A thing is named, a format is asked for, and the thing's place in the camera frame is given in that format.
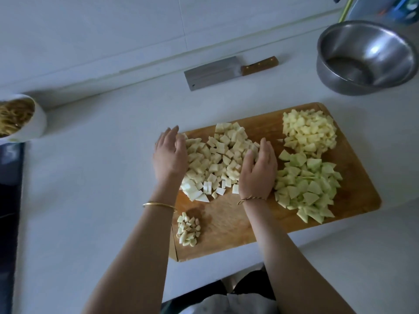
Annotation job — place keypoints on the black gas stove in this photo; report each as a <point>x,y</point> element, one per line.
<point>10,225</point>

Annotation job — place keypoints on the gold bangle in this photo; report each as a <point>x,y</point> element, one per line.
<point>159,205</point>

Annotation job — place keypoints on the peeled green cucumber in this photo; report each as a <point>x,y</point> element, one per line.
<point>308,186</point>

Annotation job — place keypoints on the white bowl of noodles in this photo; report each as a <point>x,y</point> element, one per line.
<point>19,121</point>

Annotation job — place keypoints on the dark green bottle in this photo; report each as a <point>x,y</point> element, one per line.
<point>407,8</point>

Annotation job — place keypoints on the white patterned garment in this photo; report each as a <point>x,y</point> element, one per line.
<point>229,305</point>

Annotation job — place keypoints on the dark green trousers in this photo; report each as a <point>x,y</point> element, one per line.
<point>196,297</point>

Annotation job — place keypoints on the person's left forearm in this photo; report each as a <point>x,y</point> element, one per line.
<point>131,265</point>

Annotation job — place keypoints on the person's right hand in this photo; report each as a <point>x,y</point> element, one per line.
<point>258,174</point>

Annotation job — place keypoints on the light blue plastic board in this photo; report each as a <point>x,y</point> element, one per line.
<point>376,6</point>

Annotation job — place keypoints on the deep stainless steel bowl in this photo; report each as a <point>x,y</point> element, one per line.
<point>386,49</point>

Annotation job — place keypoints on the pile of white diced vegetable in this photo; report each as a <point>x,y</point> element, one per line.
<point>229,150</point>

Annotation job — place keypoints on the wooden cutting board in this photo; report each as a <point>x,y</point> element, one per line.
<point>353,186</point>

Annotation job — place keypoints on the person's left hand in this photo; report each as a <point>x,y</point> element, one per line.
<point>171,160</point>

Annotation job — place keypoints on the pile of garlic cloves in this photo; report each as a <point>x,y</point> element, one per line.
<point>188,229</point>

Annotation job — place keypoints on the person's right forearm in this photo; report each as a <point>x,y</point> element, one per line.
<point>291,265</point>

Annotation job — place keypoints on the peeled yellow potato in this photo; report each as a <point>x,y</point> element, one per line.
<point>309,132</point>

